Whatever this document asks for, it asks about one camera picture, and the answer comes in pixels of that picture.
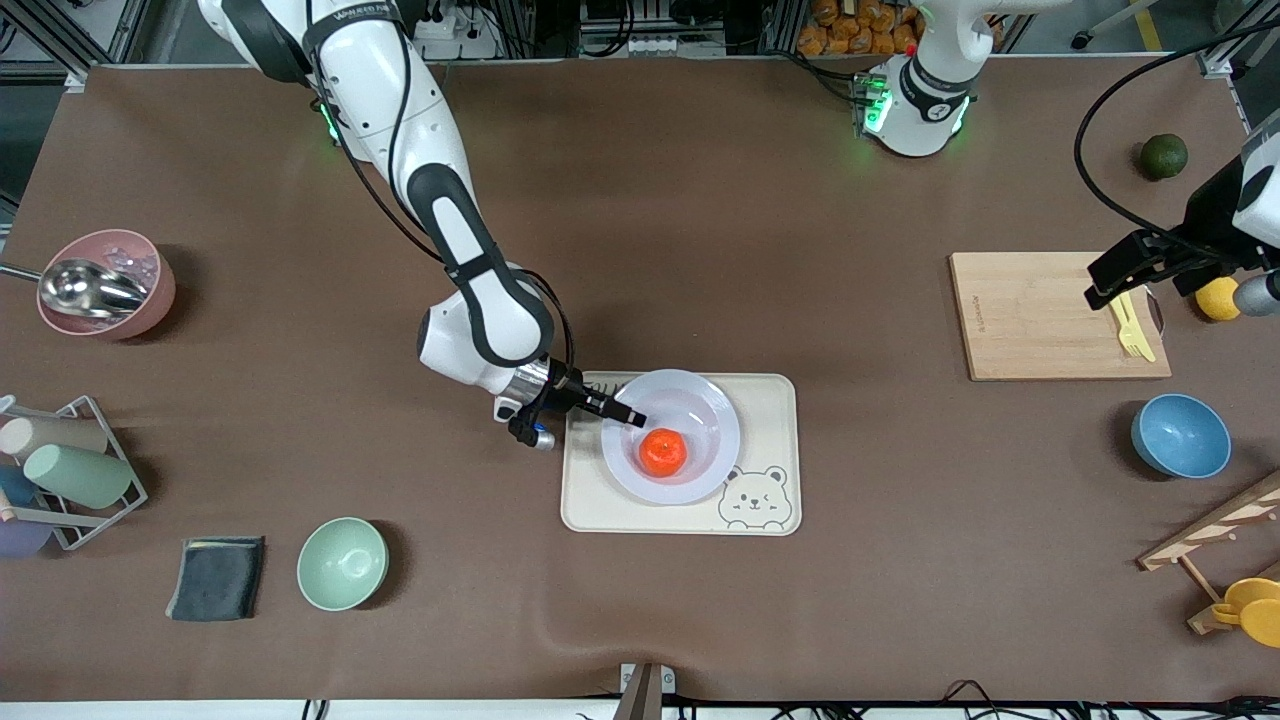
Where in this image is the orange mandarin fruit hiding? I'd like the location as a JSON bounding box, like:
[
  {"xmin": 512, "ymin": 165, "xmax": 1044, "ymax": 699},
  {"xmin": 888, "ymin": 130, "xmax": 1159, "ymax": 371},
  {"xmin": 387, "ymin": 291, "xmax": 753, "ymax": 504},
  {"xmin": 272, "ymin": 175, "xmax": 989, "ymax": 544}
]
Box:
[{"xmin": 639, "ymin": 428, "xmax": 689, "ymax": 478}]

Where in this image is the pale blue round plate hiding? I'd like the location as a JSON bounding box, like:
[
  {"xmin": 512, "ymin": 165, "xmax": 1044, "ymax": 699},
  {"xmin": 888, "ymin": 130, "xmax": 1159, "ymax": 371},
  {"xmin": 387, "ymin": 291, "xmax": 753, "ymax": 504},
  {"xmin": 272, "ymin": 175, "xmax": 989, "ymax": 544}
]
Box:
[{"xmin": 600, "ymin": 369, "xmax": 742, "ymax": 505}]

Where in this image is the yellow plastic fork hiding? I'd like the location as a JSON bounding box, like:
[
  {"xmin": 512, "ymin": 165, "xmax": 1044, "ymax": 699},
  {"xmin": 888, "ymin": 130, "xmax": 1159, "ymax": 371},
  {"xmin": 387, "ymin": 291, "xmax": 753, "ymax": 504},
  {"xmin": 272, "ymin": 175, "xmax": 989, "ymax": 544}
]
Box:
[{"xmin": 1110, "ymin": 295, "xmax": 1146, "ymax": 359}]

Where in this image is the yellow plastic knife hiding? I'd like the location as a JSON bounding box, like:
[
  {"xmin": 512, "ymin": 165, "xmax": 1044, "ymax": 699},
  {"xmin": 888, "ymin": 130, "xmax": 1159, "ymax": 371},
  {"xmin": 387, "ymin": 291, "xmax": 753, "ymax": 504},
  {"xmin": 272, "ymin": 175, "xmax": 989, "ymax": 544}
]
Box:
[{"xmin": 1125, "ymin": 290, "xmax": 1158, "ymax": 363}]

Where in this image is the yellow lemon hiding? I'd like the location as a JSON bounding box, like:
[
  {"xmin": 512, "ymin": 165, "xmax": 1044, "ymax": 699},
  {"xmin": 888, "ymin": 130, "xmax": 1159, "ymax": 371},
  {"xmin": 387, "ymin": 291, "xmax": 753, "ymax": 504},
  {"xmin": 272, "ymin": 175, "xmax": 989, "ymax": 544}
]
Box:
[{"xmin": 1195, "ymin": 278, "xmax": 1244, "ymax": 322}]

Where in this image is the dark green round fruit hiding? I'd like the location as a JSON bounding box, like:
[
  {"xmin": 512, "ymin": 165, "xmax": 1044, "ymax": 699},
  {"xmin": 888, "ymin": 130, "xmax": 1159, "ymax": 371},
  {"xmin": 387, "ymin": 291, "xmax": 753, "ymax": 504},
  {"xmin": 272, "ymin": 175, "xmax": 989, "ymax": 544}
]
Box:
[{"xmin": 1140, "ymin": 133, "xmax": 1190, "ymax": 182}]

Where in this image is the cream tray with bear print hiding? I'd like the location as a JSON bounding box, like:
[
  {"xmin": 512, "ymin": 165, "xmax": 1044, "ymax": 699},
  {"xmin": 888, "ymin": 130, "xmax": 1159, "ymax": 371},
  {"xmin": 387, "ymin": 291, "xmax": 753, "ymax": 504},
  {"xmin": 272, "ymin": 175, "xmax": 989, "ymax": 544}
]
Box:
[{"xmin": 560, "ymin": 372, "xmax": 803, "ymax": 537}]

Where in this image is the blue bowl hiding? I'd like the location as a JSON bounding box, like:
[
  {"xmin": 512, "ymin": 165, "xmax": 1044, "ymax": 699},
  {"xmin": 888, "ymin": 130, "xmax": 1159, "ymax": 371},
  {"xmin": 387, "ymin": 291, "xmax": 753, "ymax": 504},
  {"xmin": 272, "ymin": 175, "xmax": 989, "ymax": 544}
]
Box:
[{"xmin": 1131, "ymin": 393, "xmax": 1233, "ymax": 480}]

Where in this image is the wooden peg dish rack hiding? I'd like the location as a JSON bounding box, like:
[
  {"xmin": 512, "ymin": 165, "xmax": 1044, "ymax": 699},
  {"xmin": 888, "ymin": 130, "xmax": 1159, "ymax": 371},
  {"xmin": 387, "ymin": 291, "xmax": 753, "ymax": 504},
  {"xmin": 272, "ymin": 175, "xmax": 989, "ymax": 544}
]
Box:
[{"xmin": 1138, "ymin": 470, "xmax": 1280, "ymax": 636}]

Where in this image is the pale green bowl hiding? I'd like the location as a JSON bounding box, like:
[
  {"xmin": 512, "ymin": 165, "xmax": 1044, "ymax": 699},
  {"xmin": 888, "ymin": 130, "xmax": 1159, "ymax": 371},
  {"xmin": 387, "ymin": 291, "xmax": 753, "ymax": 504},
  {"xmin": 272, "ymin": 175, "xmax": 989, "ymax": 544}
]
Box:
[{"xmin": 297, "ymin": 517, "xmax": 389, "ymax": 612}]

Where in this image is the pile of orange fruit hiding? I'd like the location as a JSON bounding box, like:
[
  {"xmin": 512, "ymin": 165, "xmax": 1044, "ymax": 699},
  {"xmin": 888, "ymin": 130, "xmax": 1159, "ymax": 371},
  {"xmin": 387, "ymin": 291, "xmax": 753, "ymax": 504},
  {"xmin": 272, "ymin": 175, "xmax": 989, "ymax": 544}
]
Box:
[{"xmin": 797, "ymin": 0, "xmax": 926, "ymax": 58}]

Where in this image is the yellow mug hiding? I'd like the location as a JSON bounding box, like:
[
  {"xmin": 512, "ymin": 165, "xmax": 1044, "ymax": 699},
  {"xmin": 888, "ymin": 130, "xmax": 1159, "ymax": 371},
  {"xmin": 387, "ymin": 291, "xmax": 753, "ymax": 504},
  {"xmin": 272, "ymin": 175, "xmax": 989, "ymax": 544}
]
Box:
[{"xmin": 1210, "ymin": 577, "xmax": 1280, "ymax": 649}]

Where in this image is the white power strip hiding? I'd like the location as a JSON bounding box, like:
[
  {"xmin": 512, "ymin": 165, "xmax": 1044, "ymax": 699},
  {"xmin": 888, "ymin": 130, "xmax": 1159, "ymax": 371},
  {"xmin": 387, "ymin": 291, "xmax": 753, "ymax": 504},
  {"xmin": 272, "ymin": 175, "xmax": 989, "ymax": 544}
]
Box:
[{"xmin": 408, "ymin": 12, "xmax": 501, "ymax": 61}]

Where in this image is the dark grey folded cloth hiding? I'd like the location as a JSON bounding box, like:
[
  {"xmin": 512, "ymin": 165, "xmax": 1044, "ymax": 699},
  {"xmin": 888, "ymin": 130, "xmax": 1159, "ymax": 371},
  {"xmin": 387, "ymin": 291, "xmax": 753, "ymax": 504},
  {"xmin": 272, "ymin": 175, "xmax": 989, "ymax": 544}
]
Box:
[{"xmin": 165, "ymin": 536, "xmax": 267, "ymax": 622}]

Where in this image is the pink bowl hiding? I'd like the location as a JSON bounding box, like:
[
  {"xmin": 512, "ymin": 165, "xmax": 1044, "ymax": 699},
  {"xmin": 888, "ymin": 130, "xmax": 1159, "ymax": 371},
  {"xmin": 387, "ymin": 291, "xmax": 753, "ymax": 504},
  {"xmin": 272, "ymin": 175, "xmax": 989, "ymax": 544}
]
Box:
[{"xmin": 37, "ymin": 229, "xmax": 177, "ymax": 341}]

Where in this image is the metal scoop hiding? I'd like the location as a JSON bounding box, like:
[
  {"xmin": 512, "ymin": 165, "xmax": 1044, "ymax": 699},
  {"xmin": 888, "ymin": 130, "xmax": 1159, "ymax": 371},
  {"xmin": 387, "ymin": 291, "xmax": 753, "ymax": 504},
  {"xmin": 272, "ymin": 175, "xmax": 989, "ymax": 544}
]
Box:
[{"xmin": 0, "ymin": 258, "xmax": 151, "ymax": 321}]

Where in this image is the mint green cup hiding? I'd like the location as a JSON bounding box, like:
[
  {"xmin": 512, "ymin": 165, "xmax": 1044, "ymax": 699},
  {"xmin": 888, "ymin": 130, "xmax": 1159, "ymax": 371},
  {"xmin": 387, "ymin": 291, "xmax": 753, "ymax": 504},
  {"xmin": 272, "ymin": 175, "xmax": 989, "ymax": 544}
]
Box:
[{"xmin": 23, "ymin": 443, "xmax": 136, "ymax": 509}]

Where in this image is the beige cup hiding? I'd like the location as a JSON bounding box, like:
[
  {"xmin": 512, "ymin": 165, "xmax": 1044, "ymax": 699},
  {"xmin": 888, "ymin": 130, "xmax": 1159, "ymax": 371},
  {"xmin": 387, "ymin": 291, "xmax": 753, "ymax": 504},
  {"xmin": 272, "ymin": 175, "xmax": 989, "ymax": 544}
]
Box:
[{"xmin": 0, "ymin": 415, "xmax": 109, "ymax": 461}]

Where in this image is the purple cup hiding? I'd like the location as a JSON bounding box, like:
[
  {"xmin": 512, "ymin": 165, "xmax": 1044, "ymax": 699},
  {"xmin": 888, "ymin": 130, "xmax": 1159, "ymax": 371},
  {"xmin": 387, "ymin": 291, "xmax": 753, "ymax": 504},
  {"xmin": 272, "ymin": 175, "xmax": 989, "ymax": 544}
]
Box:
[{"xmin": 0, "ymin": 518, "xmax": 53, "ymax": 558}]

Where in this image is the bamboo cutting board with handle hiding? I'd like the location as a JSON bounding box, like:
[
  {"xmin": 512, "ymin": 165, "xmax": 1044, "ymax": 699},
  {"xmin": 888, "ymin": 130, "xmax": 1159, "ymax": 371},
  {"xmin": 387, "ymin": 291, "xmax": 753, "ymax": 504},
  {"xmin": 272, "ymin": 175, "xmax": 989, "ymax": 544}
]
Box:
[{"xmin": 948, "ymin": 251, "xmax": 1173, "ymax": 382}]

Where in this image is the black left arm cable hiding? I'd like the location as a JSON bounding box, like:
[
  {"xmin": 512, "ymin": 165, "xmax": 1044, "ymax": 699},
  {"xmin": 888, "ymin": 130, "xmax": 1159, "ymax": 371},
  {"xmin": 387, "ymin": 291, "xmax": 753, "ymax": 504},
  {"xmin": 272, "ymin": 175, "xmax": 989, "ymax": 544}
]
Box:
[{"xmin": 1075, "ymin": 15, "xmax": 1280, "ymax": 263}]

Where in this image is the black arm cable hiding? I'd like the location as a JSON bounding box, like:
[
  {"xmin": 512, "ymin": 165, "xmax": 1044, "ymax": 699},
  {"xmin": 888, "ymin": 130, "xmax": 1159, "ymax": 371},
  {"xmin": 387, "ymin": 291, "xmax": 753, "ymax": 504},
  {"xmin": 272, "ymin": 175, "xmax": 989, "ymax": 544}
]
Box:
[
  {"xmin": 318, "ymin": 85, "xmax": 576, "ymax": 373},
  {"xmin": 1075, "ymin": 15, "xmax": 1280, "ymax": 263}
]

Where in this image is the aluminium frame profile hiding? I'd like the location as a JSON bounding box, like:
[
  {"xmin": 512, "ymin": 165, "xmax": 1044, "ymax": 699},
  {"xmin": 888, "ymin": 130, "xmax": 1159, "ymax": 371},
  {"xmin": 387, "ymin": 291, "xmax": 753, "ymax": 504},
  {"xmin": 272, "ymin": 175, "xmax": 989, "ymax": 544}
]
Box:
[{"xmin": 1195, "ymin": 0, "xmax": 1280, "ymax": 131}]

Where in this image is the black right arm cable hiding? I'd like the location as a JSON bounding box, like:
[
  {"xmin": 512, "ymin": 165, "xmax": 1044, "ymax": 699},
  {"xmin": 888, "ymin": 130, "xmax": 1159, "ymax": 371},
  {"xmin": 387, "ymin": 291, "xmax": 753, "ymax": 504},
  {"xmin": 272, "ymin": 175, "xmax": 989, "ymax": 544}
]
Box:
[{"xmin": 318, "ymin": 85, "xmax": 576, "ymax": 373}]

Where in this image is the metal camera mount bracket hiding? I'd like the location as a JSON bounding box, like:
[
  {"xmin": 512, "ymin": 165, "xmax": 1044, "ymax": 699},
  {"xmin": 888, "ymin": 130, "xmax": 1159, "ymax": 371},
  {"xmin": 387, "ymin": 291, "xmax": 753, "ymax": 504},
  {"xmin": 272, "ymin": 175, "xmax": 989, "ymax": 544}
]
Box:
[{"xmin": 612, "ymin": 662, "xmax": 677, "ymax": 720}]

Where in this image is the grey wire cup rack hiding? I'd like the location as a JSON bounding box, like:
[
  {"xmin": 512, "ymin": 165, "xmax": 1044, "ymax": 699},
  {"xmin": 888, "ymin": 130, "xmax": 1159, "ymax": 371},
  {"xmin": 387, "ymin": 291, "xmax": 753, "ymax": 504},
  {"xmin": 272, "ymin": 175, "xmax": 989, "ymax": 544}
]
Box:
[{"xmin": 0, "ymin": 395, "xmax": 149, "ymax": 551}]

